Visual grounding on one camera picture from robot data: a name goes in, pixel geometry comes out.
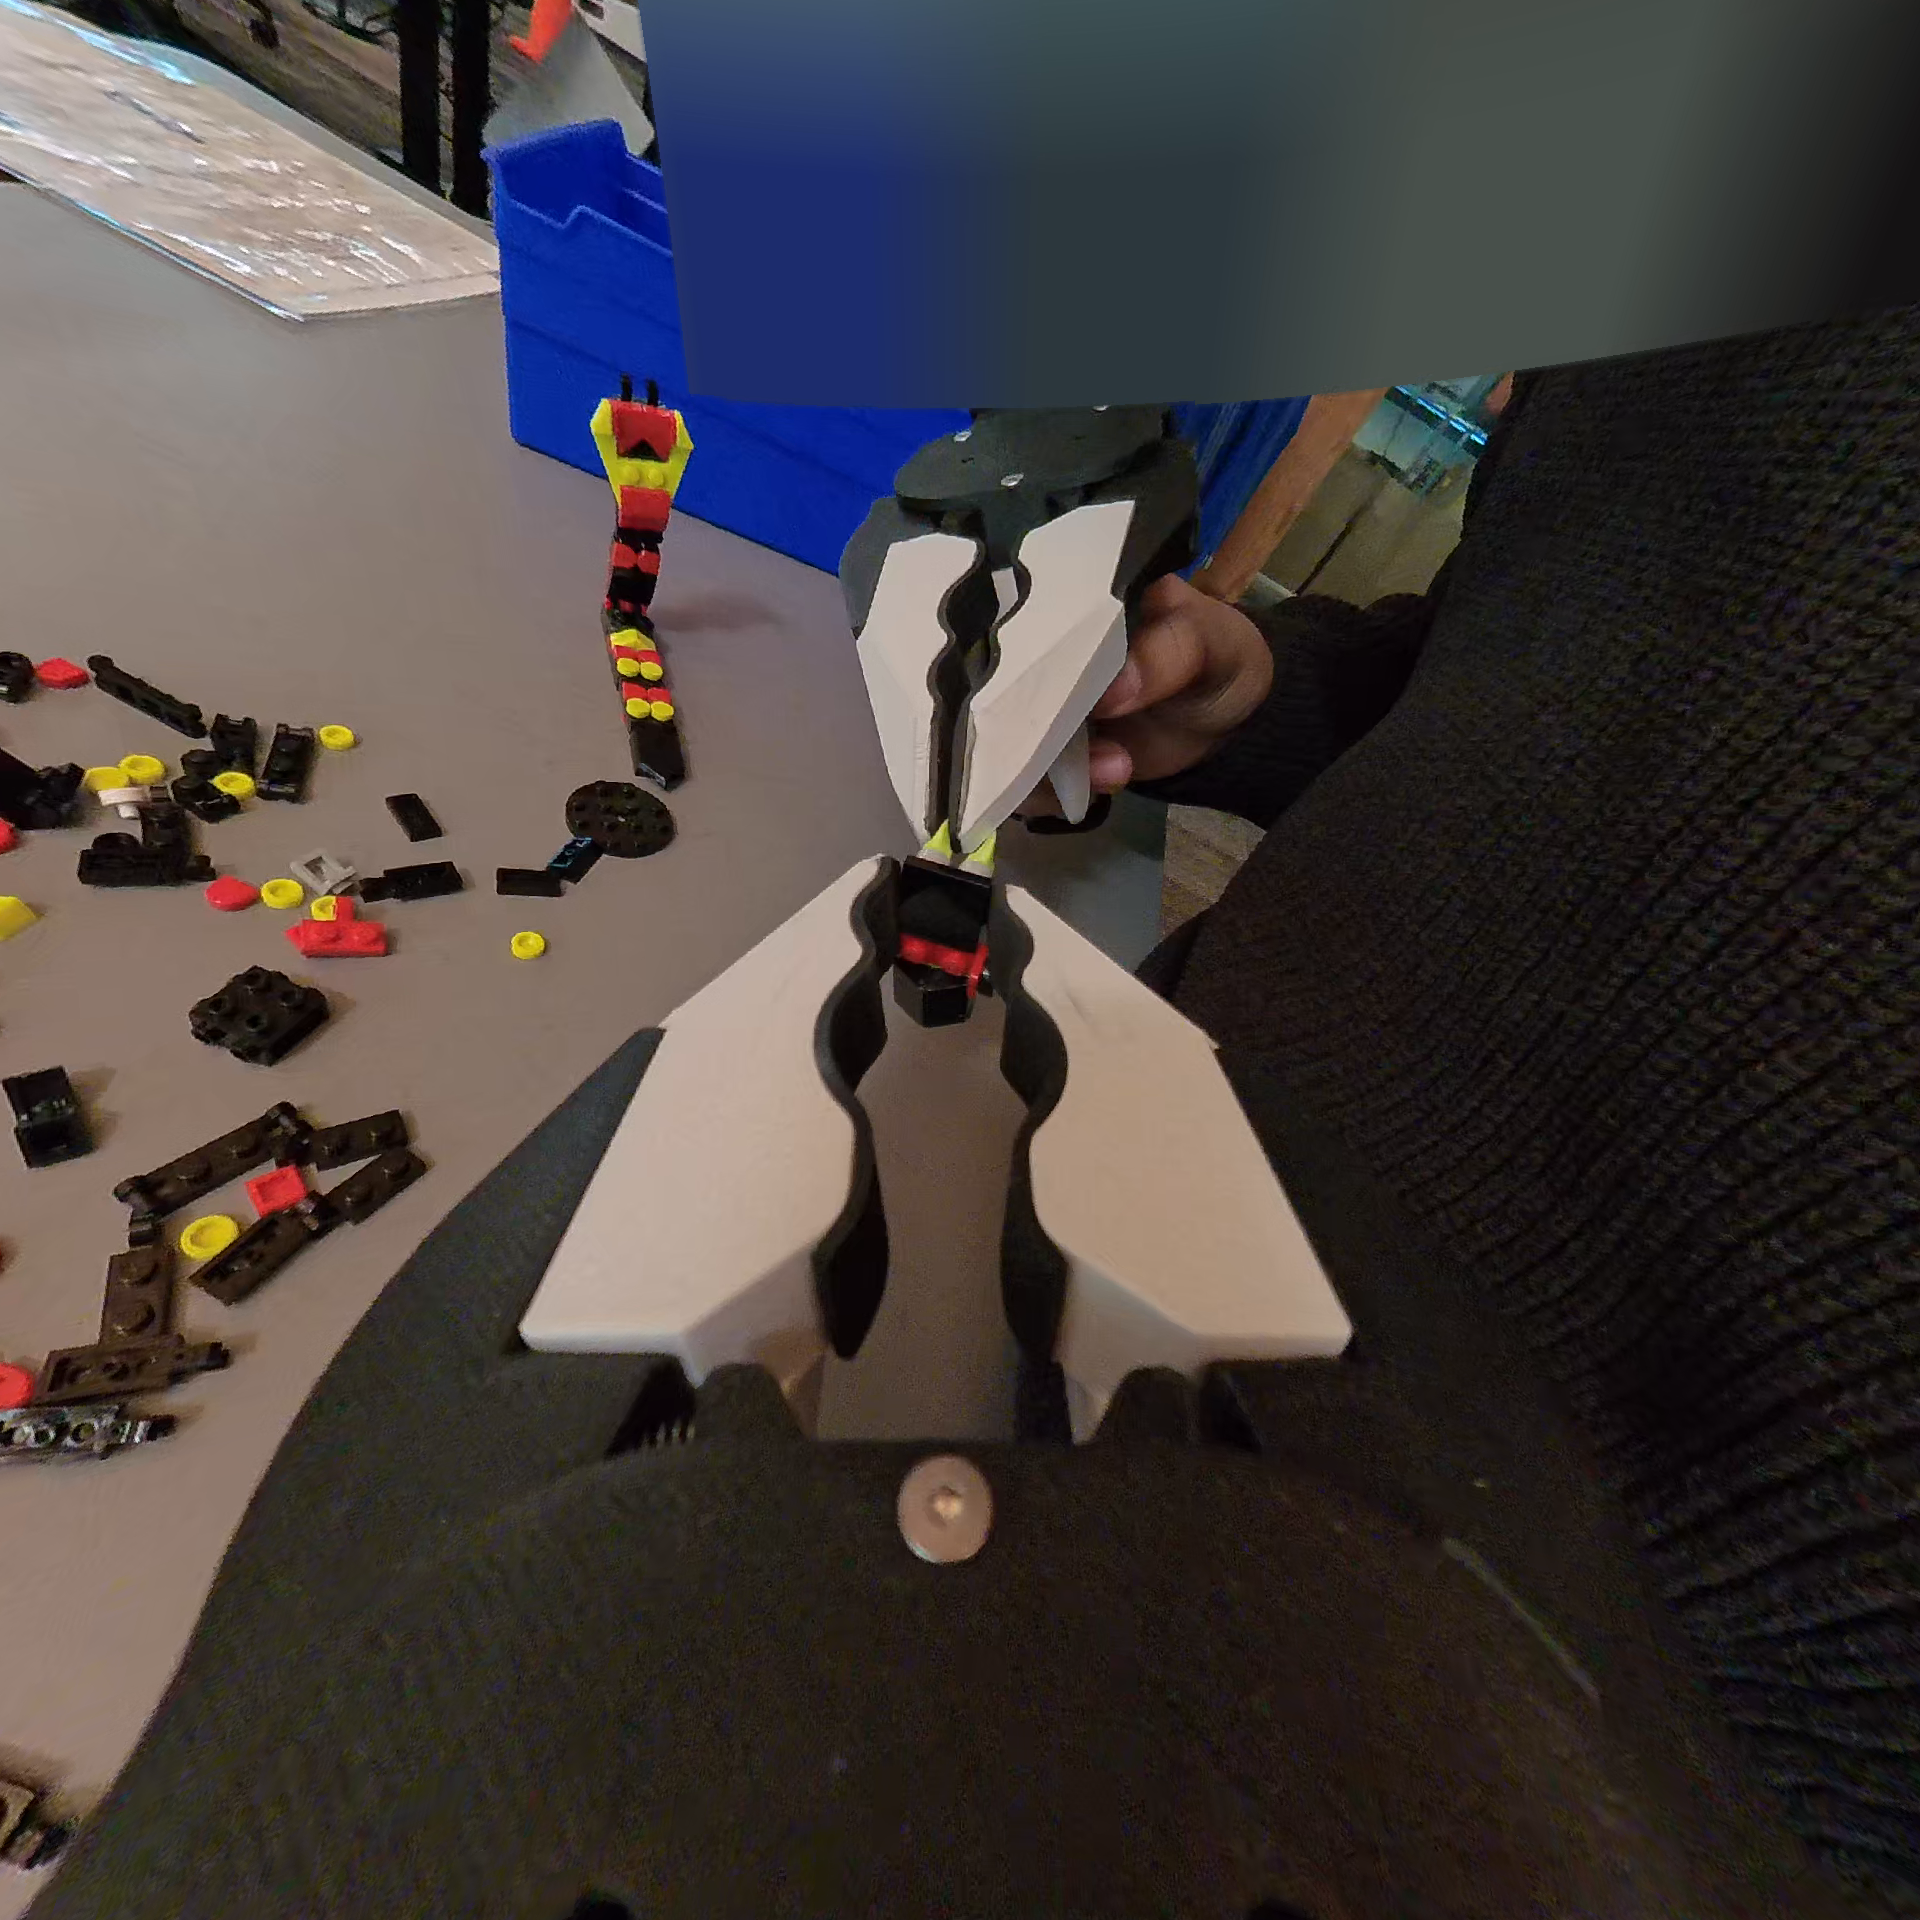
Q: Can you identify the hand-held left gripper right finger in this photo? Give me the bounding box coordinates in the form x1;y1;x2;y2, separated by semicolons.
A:
990;883;1356;1445

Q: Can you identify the red yellow black lego snake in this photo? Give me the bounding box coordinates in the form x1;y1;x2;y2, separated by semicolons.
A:
588;375;703;793

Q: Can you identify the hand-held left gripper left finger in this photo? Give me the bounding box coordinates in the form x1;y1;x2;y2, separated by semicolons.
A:
516;858;903;1396

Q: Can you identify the blue plastic bin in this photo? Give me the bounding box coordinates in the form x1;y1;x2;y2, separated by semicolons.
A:
482;118;1310;582

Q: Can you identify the lego instruction booklet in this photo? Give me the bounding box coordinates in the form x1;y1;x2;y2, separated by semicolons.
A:
0;0;500;323

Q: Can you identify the black round lego plate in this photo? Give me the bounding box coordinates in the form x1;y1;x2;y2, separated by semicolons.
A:
566;778;680;862

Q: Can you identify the person's right hand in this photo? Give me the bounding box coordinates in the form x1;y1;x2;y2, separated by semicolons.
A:
1091;575;1279;797

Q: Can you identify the person's right forearm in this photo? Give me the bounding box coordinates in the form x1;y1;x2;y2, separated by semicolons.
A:
1170;585;1519;841

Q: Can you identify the small black lego assembly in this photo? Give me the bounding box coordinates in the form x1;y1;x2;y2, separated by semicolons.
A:
888;815;1001;1031

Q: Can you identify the lego cardboard box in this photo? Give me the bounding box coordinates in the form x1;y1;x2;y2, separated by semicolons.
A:
487;0;656;161

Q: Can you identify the person's black sweater torso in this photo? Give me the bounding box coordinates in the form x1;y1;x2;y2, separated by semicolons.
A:
1137;307;1920;1920

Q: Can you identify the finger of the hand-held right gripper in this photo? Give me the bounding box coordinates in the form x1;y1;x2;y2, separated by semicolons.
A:
956;499;1139;851
856;534;1001;845

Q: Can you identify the pile of lego pieces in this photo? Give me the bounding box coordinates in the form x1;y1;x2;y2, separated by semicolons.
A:
0;644;560;1465

